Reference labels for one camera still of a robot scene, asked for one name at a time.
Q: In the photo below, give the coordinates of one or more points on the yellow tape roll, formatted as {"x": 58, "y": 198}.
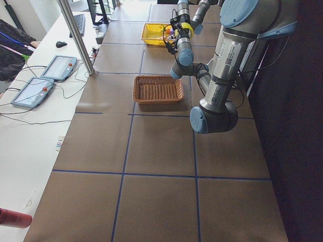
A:
{"x": 187, "y": 26}

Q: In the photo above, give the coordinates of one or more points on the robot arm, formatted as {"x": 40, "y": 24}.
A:
{"x": 197, "y": 20}
{"x": 242, "y": 22}

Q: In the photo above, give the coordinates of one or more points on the brown wicker basket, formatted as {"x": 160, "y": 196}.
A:
{"x": 157, "y": 90}

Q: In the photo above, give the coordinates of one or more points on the yellow plastic woven basket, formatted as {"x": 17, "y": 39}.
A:
{"x": 157, "y": 34}

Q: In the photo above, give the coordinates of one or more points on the purple foam cube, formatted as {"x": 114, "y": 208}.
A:
{"x": 172, "y": 32}

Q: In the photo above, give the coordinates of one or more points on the far teach pendant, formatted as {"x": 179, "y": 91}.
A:
{"x": 60, "y": 68}

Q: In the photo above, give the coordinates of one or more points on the teach pendant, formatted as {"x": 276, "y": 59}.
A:
{"x": 33, "y": 93}
{"x": 60, "y": 68}

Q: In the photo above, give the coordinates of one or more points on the black monitor stand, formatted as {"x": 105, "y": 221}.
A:
{"x": 98, "y": 12}

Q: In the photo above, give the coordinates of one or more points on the black computer mouse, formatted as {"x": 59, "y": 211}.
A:
{"x": 60, "y": 44}

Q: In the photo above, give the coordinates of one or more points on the black keyboard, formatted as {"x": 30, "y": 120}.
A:
{"x": 80, "y": 22}

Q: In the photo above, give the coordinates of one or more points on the near teach pendant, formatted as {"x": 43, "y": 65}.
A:
{"x": 33, "y": 93}

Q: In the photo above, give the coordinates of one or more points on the red cylinder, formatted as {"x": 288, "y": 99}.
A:
{"x": 15, "y": 219}

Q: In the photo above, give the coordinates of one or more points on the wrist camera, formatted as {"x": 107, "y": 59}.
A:
{"x": 177, "y": 21}

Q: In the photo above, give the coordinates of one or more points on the aluminium camera post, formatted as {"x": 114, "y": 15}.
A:
{"x": 69, "y": 18}

